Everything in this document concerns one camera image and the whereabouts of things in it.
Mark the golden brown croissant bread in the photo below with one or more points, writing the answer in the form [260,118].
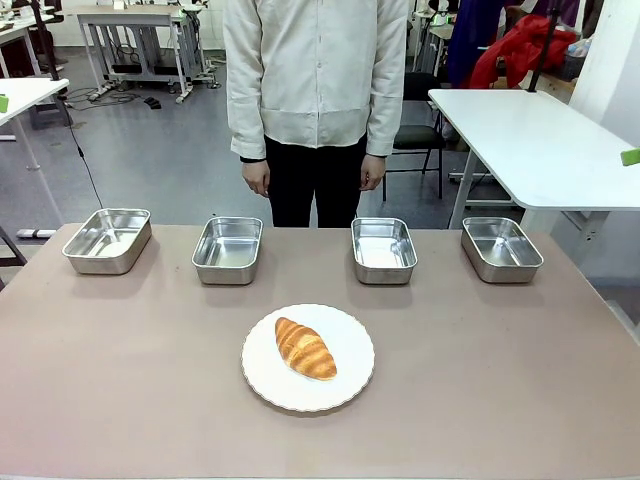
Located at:
[305,350]

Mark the person's right forearm cream sleeve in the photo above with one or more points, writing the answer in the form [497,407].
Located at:
[246,125]

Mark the person's left forearm cream sleeve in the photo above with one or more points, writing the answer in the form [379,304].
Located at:
[385,120]

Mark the rectangular stainless steel container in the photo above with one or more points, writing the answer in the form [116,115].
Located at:
[382,250]
[227,250]
[500,247]

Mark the steel container with angled stance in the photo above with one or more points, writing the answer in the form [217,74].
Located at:
[107,240]

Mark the person's left hand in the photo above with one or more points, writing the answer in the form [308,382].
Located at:
[372,172]

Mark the person's right hand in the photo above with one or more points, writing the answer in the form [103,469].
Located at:
[256,177]

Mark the small white side table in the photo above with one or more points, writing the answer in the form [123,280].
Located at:
[25,95]

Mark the large white side table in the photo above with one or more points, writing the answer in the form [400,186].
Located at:
[530,145]

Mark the white power strip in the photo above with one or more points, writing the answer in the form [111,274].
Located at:
[35,233]

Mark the black pole with table clamp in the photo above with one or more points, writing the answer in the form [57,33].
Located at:
[542,45]

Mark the small black floor object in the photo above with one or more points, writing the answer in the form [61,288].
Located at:
[153,103]

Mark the red jacket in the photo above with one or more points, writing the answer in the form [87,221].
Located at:
[520,50]

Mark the grey metal workbench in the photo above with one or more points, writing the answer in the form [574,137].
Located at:
[135,20]

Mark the blue purple garment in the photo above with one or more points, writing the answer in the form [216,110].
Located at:
[470,35]

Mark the black folding chair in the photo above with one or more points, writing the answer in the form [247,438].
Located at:
[417,135]

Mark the black wristband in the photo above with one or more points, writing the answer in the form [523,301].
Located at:
[252,159]

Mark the cream button-up shirt torso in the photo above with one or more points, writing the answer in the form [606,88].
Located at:
[315,70]

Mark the black trousers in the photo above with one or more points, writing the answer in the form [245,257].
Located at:
[315,185]

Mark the white scalloped round plate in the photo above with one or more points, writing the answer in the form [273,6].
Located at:
[352,387]

